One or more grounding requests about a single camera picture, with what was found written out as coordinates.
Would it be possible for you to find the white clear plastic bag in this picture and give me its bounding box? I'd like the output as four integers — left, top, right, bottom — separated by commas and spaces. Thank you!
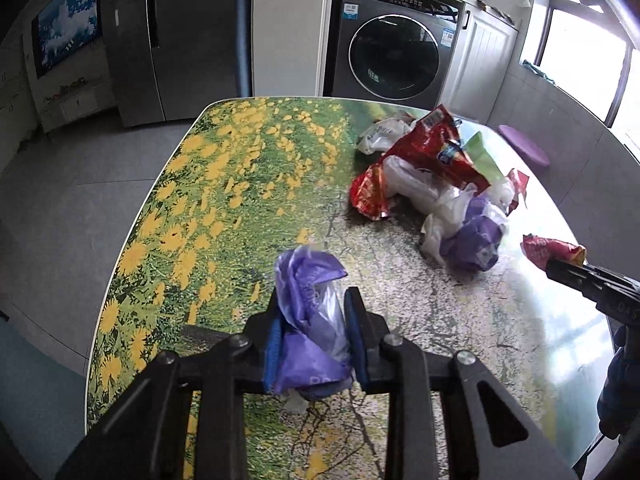
383, 156, 477, 266

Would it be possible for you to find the purple plastic bag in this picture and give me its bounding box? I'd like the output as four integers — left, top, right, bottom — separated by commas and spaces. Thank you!
270, 245, 352, 399
439, 197, 506, 272

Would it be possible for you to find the window with dark frame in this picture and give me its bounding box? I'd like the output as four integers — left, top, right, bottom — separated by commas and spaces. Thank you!
520, 0, 639, 143

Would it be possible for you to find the small red snack wrapper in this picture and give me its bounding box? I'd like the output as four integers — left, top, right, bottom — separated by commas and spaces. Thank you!
521, 234, 587, 270

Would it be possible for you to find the blue cloth on sill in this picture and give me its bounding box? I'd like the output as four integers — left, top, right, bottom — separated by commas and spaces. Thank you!
522, 60, 555, 84

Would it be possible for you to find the blue white gloved hand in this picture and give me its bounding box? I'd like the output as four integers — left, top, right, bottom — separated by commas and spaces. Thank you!
597, 325, 639, 439

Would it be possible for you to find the wall television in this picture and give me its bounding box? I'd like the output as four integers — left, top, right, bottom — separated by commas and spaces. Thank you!
30, 0, 101, 78

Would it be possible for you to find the grey front-load washing machine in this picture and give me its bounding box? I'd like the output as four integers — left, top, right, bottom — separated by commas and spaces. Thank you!
322, 0, 463, 110

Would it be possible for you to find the green snack wrapper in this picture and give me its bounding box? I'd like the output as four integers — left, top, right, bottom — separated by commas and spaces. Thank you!
462, 131, 503, 184

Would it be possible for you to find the white cabinet door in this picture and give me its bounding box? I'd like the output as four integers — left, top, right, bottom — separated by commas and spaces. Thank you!
440, 3, 518, 124

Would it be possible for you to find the white tv console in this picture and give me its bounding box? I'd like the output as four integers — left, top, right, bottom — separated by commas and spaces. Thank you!
39, 78, 116, 132

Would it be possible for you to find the purple round stool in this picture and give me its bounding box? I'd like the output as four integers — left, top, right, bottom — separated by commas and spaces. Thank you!
498, 125, 550, 169

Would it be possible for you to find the dark grey refrigerator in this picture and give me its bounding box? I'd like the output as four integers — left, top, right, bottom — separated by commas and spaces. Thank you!
99, 0, 238, 127

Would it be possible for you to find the white printed wrapper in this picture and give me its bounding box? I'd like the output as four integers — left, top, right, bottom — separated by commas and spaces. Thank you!
356, 117, 411, 155

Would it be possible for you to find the large red snack bag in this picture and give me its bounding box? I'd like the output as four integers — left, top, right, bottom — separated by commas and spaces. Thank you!
349, 104, 490, 220

